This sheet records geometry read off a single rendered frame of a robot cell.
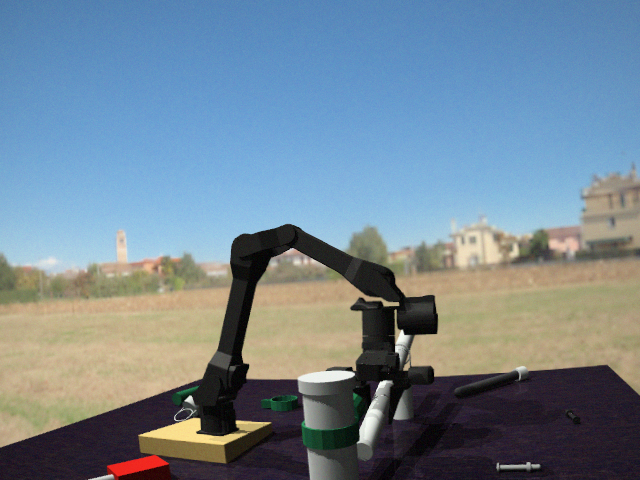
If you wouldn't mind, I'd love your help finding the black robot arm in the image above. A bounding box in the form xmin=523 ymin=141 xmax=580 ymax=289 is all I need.
xmin=192 ymin=224 xmax=438 ymax=436

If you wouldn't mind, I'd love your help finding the green cup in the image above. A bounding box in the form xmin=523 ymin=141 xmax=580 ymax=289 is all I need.
xmin=301 ymin=393 xmax=365 ymax=450

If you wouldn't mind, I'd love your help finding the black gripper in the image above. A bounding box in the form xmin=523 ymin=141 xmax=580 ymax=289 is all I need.
xmin=326 ymin=336 xmax=434 ymax=424

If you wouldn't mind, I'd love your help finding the white round cap with wire loop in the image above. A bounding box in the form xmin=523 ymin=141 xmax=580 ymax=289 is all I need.
xmin=174 ymin=395 xmax=199 ymax=422

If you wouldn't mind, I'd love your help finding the dark green ring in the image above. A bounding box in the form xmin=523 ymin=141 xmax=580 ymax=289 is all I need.
xmin=261 ymin=396 xmax=298 ymax=411

